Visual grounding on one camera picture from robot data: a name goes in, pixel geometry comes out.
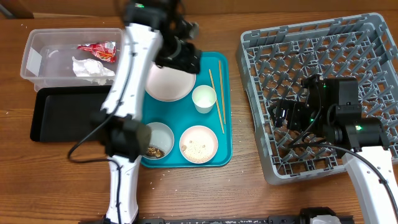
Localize teal serving tray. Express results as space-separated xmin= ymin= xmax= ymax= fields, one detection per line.
xmin=141 ymin=52 xmax=233 ymax=168

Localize white napkin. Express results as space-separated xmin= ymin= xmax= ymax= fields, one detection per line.
xmin=72 ymin=57 xmax=115 ymax=85

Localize red snack wrapper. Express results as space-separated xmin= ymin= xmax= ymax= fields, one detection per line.
xmin=77 ymin=41 xmax=116 ymax=63

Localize right wooden chopstick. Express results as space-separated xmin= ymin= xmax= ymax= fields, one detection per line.
xmin=218 ymin=60 xmax=226 ymax=124

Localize clear plastic bin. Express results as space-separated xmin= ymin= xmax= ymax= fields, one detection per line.
xmin=20 ymin=28 xmax=124 ymax=91

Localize black plastic tray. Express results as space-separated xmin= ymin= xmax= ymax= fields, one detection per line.
xmin=30 ymin=85 xmax=111 ymax=142

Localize left wooden chopstick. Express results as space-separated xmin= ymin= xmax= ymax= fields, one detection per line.
xmin=208 ymin=69 xmax=225 ymax=134

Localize rice pile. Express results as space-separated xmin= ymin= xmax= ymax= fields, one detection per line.
xmin=180 ymin=126 xmax=218 ymax=163

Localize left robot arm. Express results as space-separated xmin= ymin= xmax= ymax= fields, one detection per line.
xmin=91 ymin=1 xmax=201 ymax=223

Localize food scraps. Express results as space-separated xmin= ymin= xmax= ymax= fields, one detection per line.
xmin=146 ymin=146 xmax=165 ymax=159

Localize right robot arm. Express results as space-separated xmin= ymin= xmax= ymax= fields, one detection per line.
xmin=268 ymin=75 xmax=397 ymax=223

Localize grey dishwasher rack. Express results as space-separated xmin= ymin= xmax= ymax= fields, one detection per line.
xmin=236 ymin=13 xmax=397 ymax=185

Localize wooden chopstick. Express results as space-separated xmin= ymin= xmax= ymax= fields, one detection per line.
xmin=208 ymin=69 xmax=225 ymax=134
xmin=218 ymin=60 xmax=226 ymax=124

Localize white paper cup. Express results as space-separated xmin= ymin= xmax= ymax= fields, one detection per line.
xmin=192 ymin=85 xmax=216 ymax=114

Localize large white plate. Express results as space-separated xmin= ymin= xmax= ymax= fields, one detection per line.
xmin=146 ymin=63 xmax=196 ymax=101

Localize grey bowl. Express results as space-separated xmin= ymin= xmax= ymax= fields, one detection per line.
xmin=144 ymin=122 xmax=175 ymax=160

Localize pink bowl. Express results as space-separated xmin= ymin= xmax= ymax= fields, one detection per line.
xmin=178 ymin=124 xmax=219 ymax=164

